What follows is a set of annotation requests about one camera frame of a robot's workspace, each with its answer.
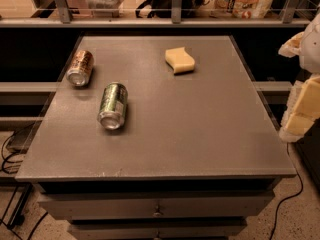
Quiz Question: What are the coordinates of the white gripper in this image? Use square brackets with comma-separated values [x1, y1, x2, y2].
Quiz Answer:
[278, 32, 320, 142]

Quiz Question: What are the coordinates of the yellow wavy sponge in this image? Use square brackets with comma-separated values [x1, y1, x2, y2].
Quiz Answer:
[165, 47, 195, 74]

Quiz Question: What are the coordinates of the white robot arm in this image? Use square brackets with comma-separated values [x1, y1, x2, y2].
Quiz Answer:
[278, 15, 320, 143]

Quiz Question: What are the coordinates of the black bag on shelf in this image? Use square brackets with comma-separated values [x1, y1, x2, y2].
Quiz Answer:
[135, 0, 208, 18]

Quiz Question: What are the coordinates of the green soda can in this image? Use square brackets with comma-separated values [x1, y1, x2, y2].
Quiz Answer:
[97, 82, 128, 130]

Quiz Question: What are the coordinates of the upper drawer knob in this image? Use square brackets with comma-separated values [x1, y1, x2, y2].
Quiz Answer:
[153, 205, 163, 218]

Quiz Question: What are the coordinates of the orange soda can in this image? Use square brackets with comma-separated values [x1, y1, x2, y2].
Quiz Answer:
[66, 50, 94, 86]

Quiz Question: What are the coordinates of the grey metal railing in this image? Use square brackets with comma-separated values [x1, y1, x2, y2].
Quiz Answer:
[0, 0, 320, 28]

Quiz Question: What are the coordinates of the black floor cable right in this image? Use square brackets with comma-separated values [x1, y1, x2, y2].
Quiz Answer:
[268, 143, 305, 240]

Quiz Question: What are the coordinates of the black cables left floor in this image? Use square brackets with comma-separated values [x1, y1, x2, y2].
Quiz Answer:
[0, 123, 49, 240]

